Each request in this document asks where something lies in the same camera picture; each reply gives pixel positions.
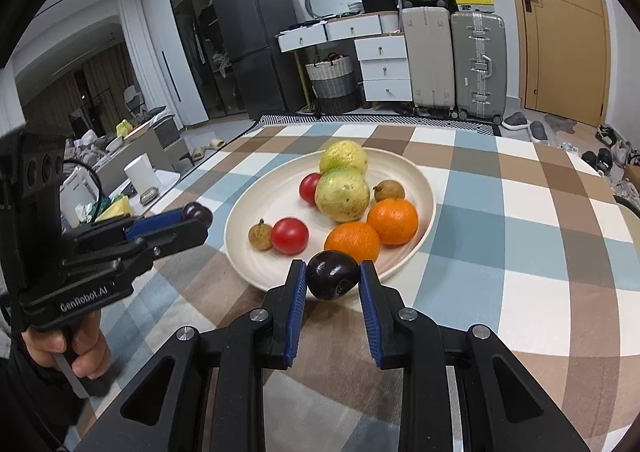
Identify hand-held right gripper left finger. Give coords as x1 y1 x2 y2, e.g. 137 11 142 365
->
72 259 308 452

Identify yellow-green guava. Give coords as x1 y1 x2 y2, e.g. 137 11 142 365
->
319 141 369 175
314 167 371 224

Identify dark purple plum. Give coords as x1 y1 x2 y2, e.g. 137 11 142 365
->
306 251 362 302
182 201 214 228

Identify tan longan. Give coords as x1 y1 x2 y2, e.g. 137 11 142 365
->
373 179 399 203
248 218 274 251

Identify person's left hand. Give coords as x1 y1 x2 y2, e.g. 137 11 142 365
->
19 305 113 381

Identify beige suitcase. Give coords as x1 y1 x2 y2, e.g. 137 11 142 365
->
400 6 458 119

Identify orange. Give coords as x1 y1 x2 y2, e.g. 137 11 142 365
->
366 199 419 246
324 221 382 264

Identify silver suitcase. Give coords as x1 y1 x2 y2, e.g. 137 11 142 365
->
450 10 509 126

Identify wooden door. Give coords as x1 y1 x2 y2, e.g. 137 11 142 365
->
497 0 614 129

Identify black refrigerator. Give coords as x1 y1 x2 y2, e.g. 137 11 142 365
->
210 0 302 120

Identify white dressing table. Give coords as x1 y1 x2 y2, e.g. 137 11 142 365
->
276 12 406 53

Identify white curtain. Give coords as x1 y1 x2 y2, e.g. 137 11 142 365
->
119 0 182 133

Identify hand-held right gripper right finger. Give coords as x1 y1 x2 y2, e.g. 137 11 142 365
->
359 259 593 452

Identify black cable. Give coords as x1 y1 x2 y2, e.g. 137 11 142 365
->
62 159 110 224

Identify yellow sponge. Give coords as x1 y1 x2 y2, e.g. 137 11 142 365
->
95 197 133 223

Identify pair of beige slippers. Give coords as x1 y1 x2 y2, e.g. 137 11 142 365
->
191 136 227 164

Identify red tomato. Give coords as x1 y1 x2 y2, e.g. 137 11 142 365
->
299 173 323 205
270 217 310 254

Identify woven laundry basket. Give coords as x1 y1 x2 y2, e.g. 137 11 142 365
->
305 52 362 115

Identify checked tablecloth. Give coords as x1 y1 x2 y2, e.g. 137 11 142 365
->
75 121 640 452

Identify cream round plate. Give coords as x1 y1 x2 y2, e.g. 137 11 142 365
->
223 148 435 294

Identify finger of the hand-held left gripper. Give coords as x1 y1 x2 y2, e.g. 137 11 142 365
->
122 209 213 242
127 219 209 260

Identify dark glass wardrobe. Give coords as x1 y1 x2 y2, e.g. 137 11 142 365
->
164 0 251 125

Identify white drawer cabinet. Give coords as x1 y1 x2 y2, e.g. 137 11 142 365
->
354 35 414 104

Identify white cylindrical appliance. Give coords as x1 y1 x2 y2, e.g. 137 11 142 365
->
124 155 161 199

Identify grey floor mat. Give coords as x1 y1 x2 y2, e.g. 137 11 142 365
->
544 113 577 134

